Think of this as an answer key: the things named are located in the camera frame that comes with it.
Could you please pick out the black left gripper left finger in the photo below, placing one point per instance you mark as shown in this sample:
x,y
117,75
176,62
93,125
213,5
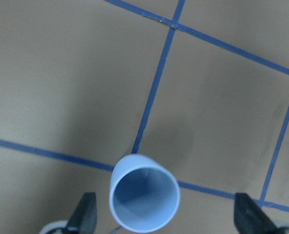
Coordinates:
x,y
84,218

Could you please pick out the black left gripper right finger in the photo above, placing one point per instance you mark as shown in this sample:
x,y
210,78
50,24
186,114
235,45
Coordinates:
x,y
249,218

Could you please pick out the blue plastic cup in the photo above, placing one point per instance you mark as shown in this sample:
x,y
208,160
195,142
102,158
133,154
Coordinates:
x,y
143,195

